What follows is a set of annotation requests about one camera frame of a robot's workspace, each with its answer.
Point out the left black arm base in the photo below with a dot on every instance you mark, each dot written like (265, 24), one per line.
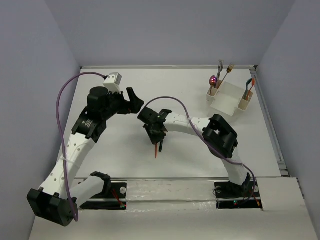
(113, 200)

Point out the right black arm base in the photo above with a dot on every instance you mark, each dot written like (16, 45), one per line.
(231, 196)

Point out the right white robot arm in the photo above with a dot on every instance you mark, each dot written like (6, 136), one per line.
(220, 138)

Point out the teal spoon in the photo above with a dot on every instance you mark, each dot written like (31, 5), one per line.
(246, 90)

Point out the gold fork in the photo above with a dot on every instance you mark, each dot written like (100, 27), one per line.
(228, 71)

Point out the gold knife dark handle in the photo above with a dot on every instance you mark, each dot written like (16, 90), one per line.
(160, 146)

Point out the iridescent spoon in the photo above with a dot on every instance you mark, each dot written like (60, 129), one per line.
(212, 82)

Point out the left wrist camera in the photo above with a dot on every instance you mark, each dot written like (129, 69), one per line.
(112, 82)

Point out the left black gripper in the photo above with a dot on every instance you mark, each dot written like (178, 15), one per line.
(125, 102)

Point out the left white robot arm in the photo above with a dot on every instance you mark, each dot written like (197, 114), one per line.
(56, 200)

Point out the white utensil caddy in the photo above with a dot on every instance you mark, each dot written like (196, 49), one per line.
(228, 101)

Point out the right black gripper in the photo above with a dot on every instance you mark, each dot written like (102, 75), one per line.
(153, 138)

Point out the metal table rail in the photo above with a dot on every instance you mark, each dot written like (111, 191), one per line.
(123, 67)

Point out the silver fork dark handle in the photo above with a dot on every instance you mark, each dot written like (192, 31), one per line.
(220, 69)

